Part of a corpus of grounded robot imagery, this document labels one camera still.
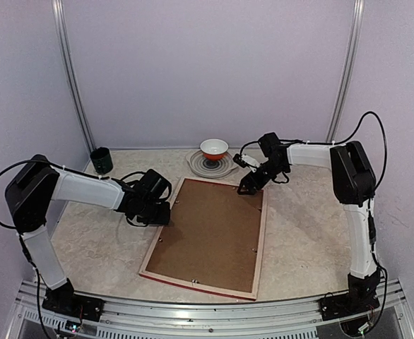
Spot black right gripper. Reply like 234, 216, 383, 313
240, 159, 288, 194

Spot brown backing board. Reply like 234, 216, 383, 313
143, 179, 264, 294

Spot red wooden picture frame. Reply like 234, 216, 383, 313
138, 176, 268, 302

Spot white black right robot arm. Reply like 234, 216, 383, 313
233, 132, 382, 314

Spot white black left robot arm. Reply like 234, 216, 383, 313
5, 154, 172, 314

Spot orange white bowl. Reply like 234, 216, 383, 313
200, 138, 229, 161

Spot grey striped plate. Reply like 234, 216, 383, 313
186, 150, 238, 179

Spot dark green mug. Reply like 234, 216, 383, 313
90, 147, 114, 175

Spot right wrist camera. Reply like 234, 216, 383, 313
233, 153, 261, 172

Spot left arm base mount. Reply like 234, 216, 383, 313
42, 289, 105, 322

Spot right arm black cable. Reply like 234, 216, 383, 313
337, 111, 388, 198

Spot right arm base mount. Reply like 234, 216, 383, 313
319, 293, 380, 321

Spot right aluminium post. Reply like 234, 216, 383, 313
326, 0, 365, 143

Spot aluminium post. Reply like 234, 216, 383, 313
326, 0, 365, 143
52, 0, 96, 153

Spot left aluminium post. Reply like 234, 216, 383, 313
52, 0, 96, 153

